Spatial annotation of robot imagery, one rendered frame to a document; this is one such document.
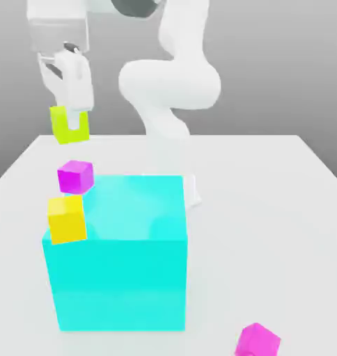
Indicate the large cyan box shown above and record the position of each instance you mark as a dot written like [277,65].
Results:
[121,278]

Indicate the small yellow cube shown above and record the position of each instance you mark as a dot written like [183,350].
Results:
[66,222]

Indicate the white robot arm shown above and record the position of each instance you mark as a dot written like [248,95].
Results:
[171,83]

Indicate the small lime cube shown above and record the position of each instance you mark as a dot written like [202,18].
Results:
[60,130]

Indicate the small magenta cube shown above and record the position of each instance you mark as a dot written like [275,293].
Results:
[256,342]
[73,178]

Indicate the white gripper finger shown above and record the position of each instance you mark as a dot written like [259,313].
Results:
[73,120]

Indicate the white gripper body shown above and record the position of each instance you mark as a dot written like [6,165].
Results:
[77,83]

